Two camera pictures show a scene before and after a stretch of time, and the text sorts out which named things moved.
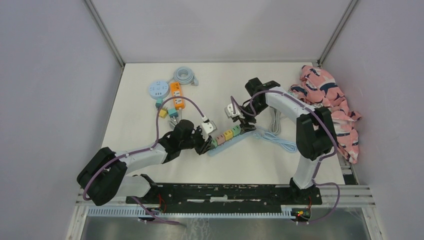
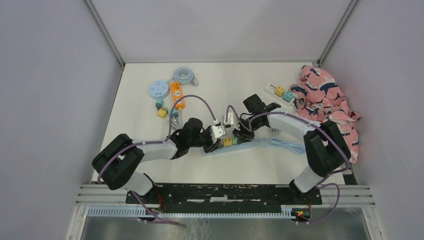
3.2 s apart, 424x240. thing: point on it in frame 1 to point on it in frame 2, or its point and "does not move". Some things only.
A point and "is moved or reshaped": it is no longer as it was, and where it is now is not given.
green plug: (236, 130) to (234, 140)
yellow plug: (228, 134) to (227, 142)
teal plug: (172, 112) does not move
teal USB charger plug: (159, 102) does not move
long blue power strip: (222, 147) is moved or reshaped
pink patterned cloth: (318, 88) does not move
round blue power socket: (158, 89) does not move
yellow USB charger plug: (163, 112) does not move
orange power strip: (176, 91) does not move
